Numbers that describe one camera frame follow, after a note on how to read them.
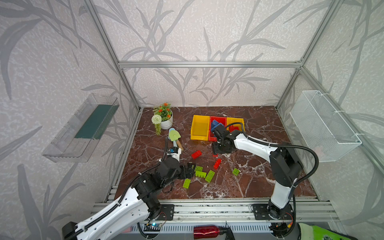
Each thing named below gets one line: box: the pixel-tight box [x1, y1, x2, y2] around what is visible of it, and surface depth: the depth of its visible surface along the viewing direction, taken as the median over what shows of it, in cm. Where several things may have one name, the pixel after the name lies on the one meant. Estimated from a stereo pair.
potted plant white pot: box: [151, 102, 174, 136], surface depth 100 cm
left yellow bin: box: [190, 115, 210, 141], surface depth 107 cm
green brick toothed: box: [195, 170, 207, 178], surface depth 86 cm
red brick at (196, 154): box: [191, 150, 202, 160], surface depth 95 cm
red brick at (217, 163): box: [213, 158, 222, 170], surface depth 91 cm
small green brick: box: [232, 168, 241, 176], surface depth 88 cm
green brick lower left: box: [182, 178, 191, 189], surface depth 84 cm
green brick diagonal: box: [205, 169, 215, 183], surface depth 87 cm
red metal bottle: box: [193, 225, 227, 240], surface depth 67 cm
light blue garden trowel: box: [168, 127, 178, 147], surface depth 101 cm
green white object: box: [298, 222, 358, 240], surface depth 68 cm
